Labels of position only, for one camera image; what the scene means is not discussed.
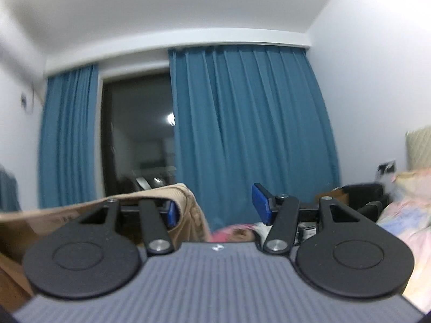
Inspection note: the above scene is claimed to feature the wide blue curtain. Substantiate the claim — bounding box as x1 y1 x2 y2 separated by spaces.
168 45 341 234

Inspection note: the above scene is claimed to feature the dark glass window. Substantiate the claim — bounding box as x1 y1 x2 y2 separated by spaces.
100 73 177 196

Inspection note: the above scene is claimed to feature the pink cloth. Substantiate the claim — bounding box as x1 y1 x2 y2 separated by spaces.
211 224 257 243

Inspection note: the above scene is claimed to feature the black chair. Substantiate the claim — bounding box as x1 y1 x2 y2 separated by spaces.
339 183 385 223

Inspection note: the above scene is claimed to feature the grey-blue cloth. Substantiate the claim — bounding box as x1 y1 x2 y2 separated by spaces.
0 163 21 212

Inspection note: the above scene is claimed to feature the pastel printed bedding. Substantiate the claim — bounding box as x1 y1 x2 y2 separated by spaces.
375 167 431 314

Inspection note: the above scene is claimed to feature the beige garment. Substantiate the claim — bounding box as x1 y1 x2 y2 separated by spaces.
0 183 213 266

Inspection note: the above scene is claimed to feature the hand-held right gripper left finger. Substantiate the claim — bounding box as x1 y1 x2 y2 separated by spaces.
79 198 178 255

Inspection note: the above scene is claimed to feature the wooden furniture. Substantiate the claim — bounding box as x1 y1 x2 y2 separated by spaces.
0 252 35 313

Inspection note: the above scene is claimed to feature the narrow blue curtain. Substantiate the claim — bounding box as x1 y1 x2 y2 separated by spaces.
38 64 102 209

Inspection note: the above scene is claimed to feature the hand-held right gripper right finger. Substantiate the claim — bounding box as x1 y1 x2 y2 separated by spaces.
251 183 378 255

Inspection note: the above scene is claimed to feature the beige quilted headboard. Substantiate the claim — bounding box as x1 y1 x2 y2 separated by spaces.
405 126 431 170

